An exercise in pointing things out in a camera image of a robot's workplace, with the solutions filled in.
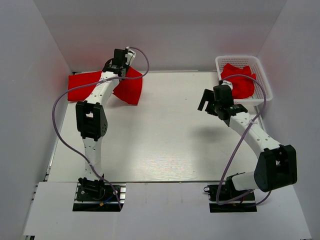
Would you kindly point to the white plastic mesh basket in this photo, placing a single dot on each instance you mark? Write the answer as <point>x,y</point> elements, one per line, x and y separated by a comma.
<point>256,68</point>

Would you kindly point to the crumpled red shirt in basket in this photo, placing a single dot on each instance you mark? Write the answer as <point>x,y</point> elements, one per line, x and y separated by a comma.
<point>241,87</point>

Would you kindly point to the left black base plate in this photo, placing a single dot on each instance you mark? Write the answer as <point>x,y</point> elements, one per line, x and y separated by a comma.
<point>105,201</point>

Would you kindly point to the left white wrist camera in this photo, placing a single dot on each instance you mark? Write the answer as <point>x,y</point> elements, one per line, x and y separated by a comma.
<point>130,56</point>

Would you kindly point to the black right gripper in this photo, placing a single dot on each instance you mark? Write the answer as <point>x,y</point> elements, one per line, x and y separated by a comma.
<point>209,95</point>

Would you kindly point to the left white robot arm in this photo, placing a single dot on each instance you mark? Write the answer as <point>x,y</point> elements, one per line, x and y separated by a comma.
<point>92,122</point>

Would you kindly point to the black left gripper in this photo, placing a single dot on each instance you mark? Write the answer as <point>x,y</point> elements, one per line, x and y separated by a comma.
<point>126,66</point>

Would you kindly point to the red t shirt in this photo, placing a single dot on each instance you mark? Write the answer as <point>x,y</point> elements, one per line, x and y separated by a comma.
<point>82,79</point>
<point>129,90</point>

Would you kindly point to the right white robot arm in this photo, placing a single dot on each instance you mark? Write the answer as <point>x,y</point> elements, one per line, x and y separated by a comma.
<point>276,163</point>

